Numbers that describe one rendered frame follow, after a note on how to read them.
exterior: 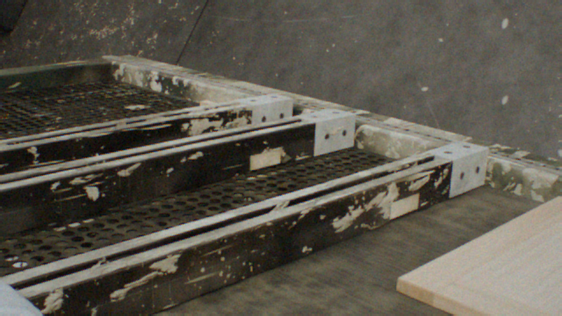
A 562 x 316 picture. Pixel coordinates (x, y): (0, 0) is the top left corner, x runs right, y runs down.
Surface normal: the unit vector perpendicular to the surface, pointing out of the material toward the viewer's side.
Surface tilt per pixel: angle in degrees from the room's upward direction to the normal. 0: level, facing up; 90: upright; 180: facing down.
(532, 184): 30
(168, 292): 90
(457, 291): 60
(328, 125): 90
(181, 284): 90
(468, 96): 0
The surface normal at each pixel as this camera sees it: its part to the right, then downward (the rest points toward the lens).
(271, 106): 0.71, 0.23
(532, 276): 0.04, -0.96
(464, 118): -0.58, -0.33
